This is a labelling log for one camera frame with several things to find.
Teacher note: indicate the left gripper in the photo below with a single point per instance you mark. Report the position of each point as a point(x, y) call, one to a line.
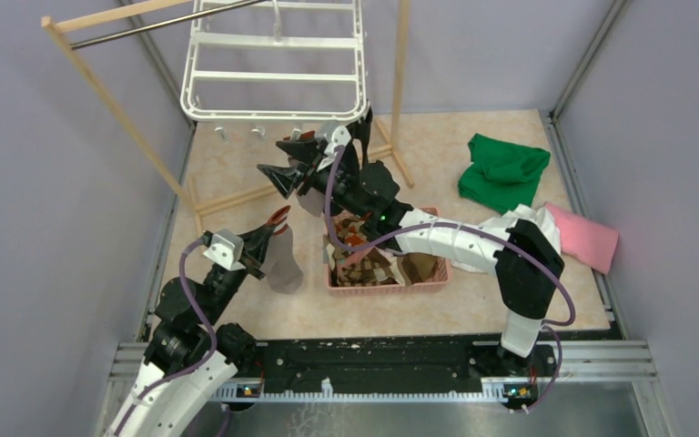
point(257, 242)

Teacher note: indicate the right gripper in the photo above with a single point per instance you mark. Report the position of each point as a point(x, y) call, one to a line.
point(304, 153)

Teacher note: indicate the grey orange striped sock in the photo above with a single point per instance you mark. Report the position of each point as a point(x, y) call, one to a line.
point(312, 200)

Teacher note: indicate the white clip hanger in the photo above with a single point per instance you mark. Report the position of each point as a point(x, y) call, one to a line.
point(276, 62)

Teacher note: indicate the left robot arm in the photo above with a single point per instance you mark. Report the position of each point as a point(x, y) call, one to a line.
point(188, 358)

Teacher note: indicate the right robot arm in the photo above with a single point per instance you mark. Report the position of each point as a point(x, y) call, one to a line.
point(361, 210)

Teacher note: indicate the wooden drying rack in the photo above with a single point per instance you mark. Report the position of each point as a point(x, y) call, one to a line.
point(58, 30)

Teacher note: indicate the brown striped sock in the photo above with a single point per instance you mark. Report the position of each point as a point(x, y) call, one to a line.
point(417, 268)

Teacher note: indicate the pink plastic basket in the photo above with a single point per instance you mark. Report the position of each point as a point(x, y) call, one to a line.
point(440, 280)

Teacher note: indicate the green cloth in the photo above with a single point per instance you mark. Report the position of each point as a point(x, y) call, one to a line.
point(502, 175)

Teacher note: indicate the metal rack rod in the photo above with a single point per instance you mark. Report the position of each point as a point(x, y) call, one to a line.
point(170, 22)

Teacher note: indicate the white cloth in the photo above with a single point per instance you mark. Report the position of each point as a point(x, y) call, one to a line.
point(475, 248)

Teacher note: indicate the pink cloth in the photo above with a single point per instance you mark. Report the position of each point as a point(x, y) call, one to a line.
point(592, 243)

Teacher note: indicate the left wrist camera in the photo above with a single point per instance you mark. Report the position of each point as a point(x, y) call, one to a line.
point(225, 249)

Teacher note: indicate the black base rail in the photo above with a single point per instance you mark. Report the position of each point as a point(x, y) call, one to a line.
point(457, 367)

